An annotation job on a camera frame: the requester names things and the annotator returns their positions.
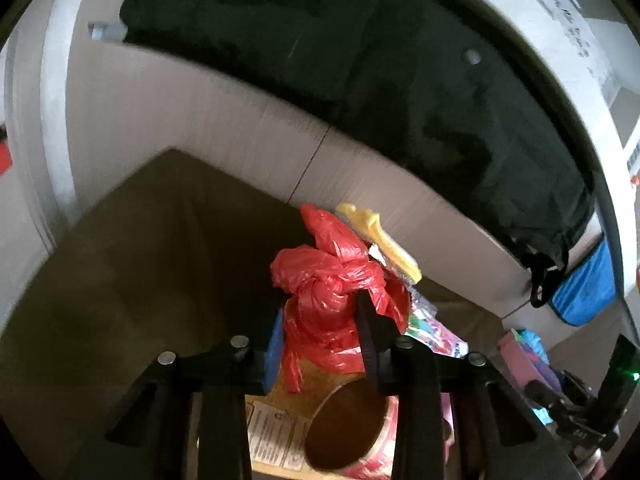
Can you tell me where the red patterned cylindrical can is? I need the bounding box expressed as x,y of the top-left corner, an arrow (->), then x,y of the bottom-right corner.
304,380 -> 402,480

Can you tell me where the blue fabric bag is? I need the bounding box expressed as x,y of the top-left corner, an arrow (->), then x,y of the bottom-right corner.
550,236 -> 621,328

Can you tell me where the blue wipes packet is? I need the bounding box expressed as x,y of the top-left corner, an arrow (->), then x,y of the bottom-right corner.
515,329 -> 550,363

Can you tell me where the red plastic bag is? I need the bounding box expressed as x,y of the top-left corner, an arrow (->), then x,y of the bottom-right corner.
270,203 -> 416,395

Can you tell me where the black cloth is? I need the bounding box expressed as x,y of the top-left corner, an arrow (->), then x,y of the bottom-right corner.
119,0 -> 598,308

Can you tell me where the grey metal bracket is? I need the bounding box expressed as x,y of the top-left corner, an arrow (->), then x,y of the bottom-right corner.
88,21 -> 126,42

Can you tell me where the red gold snack bag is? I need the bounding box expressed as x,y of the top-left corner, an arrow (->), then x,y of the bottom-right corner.
245,369 -> 371,476

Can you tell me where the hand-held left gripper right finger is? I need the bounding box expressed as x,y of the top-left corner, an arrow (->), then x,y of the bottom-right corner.
354,290 -> 581,480

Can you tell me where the pink purple cloth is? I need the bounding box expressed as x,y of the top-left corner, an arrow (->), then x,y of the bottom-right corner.
497,332 -> 566,396

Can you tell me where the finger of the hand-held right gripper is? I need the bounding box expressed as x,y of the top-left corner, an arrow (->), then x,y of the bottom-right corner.
524,379 -> 620,456

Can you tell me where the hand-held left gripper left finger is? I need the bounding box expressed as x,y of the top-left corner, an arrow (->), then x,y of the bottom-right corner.
70,305 -> 286,480

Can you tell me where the pink cartoon tissue pack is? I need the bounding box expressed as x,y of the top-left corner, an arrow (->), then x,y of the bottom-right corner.
405,280 -> 469,361

